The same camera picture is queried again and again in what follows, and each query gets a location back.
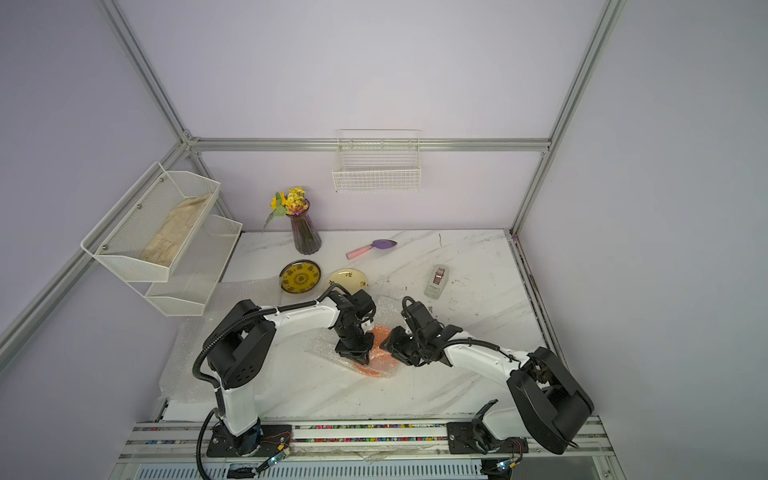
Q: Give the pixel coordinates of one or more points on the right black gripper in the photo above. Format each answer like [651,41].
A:
[390,344]

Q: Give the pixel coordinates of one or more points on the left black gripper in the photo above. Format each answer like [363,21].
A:
[359,355]

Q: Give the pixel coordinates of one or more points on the orange plate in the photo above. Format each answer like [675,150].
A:
[381,363]

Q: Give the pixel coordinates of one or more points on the clear bubble wrap sheet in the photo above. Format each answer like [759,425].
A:
[322,346]

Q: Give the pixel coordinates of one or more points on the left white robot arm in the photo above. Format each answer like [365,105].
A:
[235,352]

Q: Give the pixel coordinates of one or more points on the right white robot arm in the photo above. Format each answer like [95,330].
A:
[549,402]

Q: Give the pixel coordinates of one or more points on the grey tape dispenser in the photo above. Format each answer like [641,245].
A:
[437,282]

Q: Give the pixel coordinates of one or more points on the cream yellow plate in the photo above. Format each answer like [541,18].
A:
[352,280]

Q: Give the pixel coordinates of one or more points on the dark yellow patterned plate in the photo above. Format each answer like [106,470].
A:
[300,277]

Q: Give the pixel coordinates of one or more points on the pink purple scoop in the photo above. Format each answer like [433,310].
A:
[378,244]

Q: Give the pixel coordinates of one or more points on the dark glass vase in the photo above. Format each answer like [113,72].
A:
[306,238]

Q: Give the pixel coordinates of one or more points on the yellow flower bouquet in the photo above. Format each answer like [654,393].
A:
[290,203]

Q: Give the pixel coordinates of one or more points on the white mesh lower shelf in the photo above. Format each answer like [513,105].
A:
[199,270]

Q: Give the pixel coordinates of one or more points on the white mesh shelf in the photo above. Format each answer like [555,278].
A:
[199,270]
[119,238]

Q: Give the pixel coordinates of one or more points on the beige folded cloth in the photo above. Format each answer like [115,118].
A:
[166,244]

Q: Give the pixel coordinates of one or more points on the white mesh upper shelf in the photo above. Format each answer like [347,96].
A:
[119,238]

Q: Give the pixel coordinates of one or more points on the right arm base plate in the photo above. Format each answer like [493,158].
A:
[486,439]

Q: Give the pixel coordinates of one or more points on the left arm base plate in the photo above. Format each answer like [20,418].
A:
[260,441]

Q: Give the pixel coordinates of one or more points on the white wire wall basket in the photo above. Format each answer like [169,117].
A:
[377,161]

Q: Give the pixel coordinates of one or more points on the aluminium mounting rail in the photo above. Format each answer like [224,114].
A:
[335,440]

